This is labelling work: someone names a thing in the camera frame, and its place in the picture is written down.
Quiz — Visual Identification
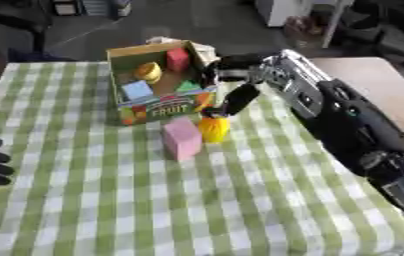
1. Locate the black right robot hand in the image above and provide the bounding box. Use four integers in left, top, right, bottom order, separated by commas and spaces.
200, 52, 272, 118

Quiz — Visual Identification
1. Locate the tan cardboard fruit box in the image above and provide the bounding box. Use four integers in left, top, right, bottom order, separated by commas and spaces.
104, 39, 222, 127

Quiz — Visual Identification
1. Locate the yellow toy fruit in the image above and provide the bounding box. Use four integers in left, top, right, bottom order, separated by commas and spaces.
196, 115, 232, 144

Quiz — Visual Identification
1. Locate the green triangular block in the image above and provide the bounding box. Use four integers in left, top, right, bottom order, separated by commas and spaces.
174, 79, 204, 93

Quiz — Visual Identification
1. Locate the pink block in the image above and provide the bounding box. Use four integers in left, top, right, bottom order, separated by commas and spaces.
161, 115, 204, 162

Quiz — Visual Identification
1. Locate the red block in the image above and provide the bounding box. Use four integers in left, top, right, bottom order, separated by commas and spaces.
165, 47, 192, 73

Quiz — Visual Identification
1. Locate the yellow round toy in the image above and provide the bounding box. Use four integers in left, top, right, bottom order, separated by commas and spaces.
132, 61, 164, 85

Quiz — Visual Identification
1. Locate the white cabinet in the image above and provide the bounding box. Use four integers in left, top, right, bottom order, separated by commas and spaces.
252, 0, 316, 28

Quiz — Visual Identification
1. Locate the blue block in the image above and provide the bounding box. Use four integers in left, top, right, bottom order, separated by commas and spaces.
119, 79, 157, 102

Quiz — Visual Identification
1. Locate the black office chair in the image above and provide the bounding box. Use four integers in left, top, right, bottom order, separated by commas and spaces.
333, 0, 404, 68

